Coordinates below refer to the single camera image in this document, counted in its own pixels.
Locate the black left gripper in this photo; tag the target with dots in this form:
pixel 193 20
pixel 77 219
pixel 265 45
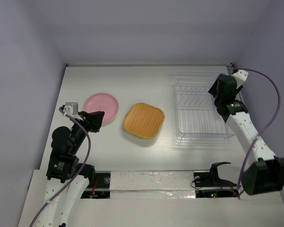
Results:
pixel 96 117

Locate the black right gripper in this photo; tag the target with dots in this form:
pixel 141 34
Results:
pixel 217 88

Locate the pink round plate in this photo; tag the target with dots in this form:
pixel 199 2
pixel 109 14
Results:
pixel 102 102

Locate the square woven orange tray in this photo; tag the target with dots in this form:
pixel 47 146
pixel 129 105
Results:
pixel 144 121

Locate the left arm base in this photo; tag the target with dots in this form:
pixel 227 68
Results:
pixel 100 189

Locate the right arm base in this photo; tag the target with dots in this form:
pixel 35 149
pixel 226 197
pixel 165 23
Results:
pixel 208 184

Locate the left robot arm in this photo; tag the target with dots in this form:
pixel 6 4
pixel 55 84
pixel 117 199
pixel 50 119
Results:
pixel 68 173

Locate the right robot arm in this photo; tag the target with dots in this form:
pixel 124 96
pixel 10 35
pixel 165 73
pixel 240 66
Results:
pixel 262 171

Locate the white foil covered board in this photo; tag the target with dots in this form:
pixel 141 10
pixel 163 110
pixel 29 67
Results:
pixel 152 185

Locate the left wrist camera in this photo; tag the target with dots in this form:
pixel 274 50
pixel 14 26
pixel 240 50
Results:
pixel 70 108

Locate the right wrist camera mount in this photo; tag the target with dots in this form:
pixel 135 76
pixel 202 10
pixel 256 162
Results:
pixel 240 77

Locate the white wire dish rack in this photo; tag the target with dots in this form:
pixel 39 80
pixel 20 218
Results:
pixel 197 118

